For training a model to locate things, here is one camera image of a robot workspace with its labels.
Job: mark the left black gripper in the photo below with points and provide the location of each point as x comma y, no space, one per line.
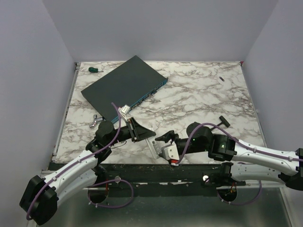
138,132

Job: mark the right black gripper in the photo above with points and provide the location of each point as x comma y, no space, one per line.
166,136

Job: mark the white remote control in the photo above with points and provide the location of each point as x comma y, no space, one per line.
153,145

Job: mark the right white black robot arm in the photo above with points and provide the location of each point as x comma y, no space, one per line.
245,161

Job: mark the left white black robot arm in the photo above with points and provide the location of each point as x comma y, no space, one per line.
42,196

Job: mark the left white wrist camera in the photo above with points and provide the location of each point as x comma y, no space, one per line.
124,112

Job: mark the silver metal bracket clamp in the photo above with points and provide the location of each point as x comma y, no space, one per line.
95,121

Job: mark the dark grey network switch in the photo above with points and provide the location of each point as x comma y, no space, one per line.
128,84

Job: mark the black T-handle tool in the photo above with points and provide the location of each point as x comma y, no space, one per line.
223,122

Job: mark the green handled screwdriver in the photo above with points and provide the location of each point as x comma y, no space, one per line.
94,70

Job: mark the aluminium frame rail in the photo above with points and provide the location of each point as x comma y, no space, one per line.
45,175

